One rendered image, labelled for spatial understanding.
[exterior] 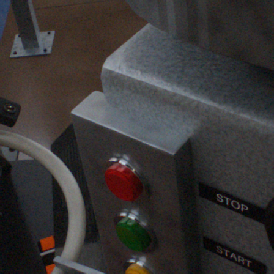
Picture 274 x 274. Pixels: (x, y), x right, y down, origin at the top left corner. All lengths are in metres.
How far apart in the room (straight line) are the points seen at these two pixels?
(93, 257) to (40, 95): 1.69
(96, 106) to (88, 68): 2.66
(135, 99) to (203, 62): 0.05
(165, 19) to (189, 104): 0.05
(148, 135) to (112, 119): 0.03
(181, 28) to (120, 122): 0.09
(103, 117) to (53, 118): 2.42
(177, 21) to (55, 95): 2.62
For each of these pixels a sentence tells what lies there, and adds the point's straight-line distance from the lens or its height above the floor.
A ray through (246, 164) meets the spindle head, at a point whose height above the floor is 1.49.
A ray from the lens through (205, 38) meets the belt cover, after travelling 0.33.
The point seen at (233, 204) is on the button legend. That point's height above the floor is 1.45.
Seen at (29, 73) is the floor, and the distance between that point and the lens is 3.12.
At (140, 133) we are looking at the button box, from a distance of 0.39.
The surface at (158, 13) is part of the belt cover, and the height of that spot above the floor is 1.57.
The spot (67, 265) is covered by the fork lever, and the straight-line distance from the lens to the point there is 1.06.
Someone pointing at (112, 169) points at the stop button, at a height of 1.47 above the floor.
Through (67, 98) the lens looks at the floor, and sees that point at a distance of 2.91.
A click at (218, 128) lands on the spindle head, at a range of 0.36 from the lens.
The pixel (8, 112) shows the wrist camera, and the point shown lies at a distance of 1.25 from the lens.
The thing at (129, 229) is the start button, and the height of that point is 1.41.
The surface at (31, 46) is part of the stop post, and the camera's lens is 3.27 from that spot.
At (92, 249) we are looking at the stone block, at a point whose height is 0.70.
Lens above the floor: 1.75
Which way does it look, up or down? 41 degrees down
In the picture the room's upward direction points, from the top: 9 degrees counter-clockwise
